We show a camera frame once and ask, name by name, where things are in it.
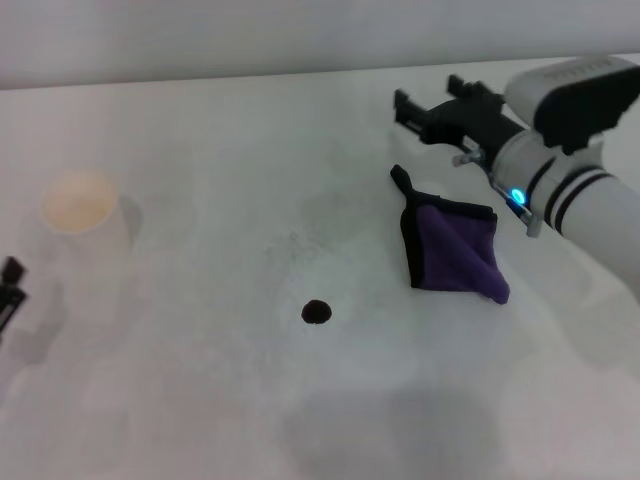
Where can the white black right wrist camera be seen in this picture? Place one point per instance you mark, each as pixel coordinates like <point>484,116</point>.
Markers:
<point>570,97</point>

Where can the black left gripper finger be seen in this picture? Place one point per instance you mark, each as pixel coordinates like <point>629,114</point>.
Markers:
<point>14,271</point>
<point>11,307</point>

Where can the black water stain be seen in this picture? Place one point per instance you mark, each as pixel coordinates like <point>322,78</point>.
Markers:
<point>316,312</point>

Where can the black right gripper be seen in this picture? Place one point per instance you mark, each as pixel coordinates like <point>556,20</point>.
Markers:
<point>475,122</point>

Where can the white paper cup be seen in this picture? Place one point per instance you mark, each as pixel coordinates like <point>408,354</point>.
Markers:
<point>80,205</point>

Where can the purple rag with black trim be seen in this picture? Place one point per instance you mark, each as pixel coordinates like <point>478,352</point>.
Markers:
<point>450,240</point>

